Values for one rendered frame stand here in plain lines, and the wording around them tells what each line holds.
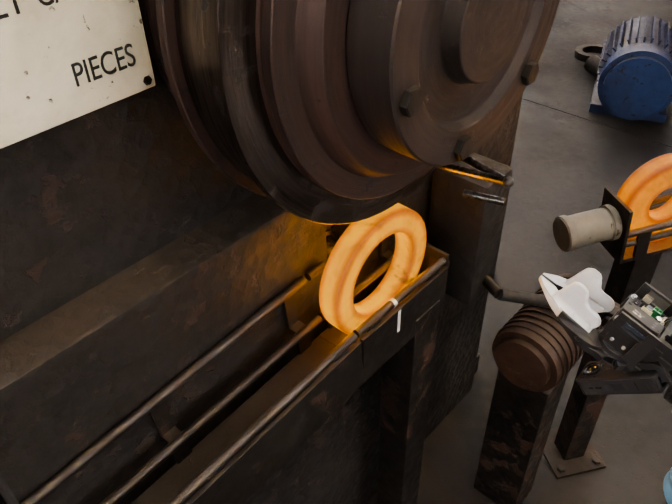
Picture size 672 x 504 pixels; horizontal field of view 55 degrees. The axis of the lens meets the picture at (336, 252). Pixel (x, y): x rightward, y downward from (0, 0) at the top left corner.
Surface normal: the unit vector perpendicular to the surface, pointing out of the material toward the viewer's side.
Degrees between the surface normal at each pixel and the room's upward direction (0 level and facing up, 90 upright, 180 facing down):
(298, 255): 90
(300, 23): 81
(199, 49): 87
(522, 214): 0
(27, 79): 90
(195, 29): 84
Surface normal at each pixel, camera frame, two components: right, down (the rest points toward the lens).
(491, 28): 0.74, 0.41
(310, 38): -0.26, 0.53
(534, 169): -0.02, -0.77
